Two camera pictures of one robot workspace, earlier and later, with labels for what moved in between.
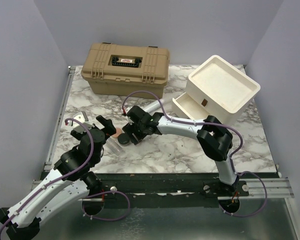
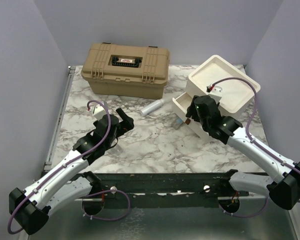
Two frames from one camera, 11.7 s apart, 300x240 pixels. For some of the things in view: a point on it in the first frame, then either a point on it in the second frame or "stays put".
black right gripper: x=129 y=129 to x=191 y=109
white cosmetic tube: x=153 y=106 stays put
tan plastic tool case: x=120 y=69 stays put
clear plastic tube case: x=111 y=144 stays put
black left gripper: x=109 y=128 to x=126 y=124
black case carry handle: x=126 y=62 stays put
